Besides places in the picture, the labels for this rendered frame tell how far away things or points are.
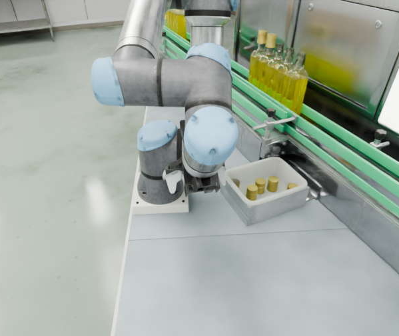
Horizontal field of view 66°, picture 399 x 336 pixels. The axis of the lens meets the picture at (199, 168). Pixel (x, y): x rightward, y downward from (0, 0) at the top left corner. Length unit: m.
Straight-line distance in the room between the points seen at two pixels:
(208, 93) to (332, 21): 0.79
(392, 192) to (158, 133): 0.62
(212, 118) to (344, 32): 0.80
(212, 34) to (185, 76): 0.35
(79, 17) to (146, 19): 6.21
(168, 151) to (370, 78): 0.65
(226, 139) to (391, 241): 0.63
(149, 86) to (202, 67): 0.09
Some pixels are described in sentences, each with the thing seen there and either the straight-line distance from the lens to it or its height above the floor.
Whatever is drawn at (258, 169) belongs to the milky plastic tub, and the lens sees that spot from 1.06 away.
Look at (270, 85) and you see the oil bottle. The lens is 1.22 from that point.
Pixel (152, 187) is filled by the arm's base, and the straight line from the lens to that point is 0.93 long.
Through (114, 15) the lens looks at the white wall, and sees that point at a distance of 6.91.
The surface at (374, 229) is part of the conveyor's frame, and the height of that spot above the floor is 0.82.
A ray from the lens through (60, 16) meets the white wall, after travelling 6.80.
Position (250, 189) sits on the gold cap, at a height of 0.81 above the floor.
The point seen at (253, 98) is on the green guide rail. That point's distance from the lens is 1.26.
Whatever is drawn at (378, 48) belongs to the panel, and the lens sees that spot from 1.08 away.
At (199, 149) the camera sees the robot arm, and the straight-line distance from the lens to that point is 0.42.
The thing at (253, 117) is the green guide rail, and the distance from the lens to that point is 1.14.
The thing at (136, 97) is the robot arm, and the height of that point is 1.25.
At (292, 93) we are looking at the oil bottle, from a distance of 1.12.
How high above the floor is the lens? 1.45
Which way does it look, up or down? 37 degrees down
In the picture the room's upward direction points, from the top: straight up
